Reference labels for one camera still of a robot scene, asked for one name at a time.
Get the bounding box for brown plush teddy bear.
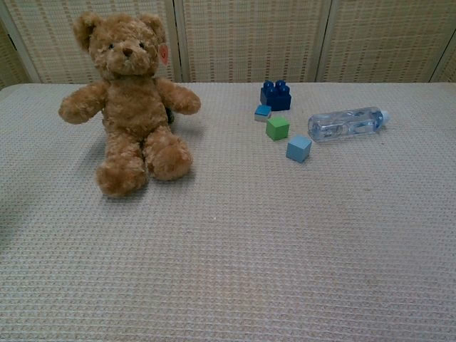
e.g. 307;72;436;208
58;10;202;199

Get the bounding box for green wooden cube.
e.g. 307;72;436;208
265;115;290;142

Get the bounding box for small blue-topped white cube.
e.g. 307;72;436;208
254;105;272;123

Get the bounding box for light blue wooden cube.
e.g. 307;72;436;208
286;135;313;165

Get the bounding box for beige waffle-weave tablecloth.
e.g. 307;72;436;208
0;82;456;342

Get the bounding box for dark blue toy building brick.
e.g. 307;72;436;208
259;79;292;112

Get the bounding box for clear plastic water bottle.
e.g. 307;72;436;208
307;109;390;143

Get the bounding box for woven bamboo screen panel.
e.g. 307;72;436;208
0;21;33;90
176;0;331;83
430;46;456;83
318;0;456;83
3;0;179;85

